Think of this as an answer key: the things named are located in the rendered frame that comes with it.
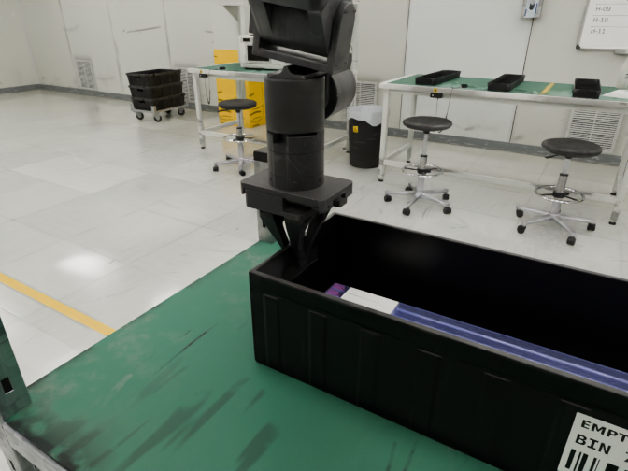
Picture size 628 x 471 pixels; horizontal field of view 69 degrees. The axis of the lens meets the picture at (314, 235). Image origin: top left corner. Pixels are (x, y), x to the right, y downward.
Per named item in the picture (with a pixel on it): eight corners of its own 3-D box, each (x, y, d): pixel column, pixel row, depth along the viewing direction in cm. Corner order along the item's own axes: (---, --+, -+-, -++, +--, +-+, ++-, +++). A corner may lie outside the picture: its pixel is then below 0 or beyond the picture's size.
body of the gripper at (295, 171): (275, 179, 53) (272, 115, 49) (354, 197, 48) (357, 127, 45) (238, 198, 48) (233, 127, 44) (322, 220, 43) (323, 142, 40)
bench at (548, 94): (405, 160, 445) (413, 72, 409) (620, 193, 361) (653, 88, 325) (373, 181, 387) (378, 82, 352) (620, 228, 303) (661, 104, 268)
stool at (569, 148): (503, 210, 331) (518, 132, 306) (578, 214, 324) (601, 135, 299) (522, 243, 283) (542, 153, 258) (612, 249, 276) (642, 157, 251)
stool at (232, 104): (211, 162, 438) (205, 97, 412) (263, 158, 449) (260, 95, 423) (214, 178, 393) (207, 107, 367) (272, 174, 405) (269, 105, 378)
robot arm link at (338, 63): (250, -17, 39) (345, 2, 36) (306, -13, 48) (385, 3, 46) (240, 121, 45) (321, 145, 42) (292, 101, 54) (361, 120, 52)
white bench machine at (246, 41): (258, 65, 468) (256, 16, 448) (296, 67, 451) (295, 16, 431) (238, 69, 438) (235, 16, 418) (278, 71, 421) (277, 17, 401)
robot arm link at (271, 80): (251, 65, 41) (309, 69, 39) (286, 58, 46) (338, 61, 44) (255, 142, 44) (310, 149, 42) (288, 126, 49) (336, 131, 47)
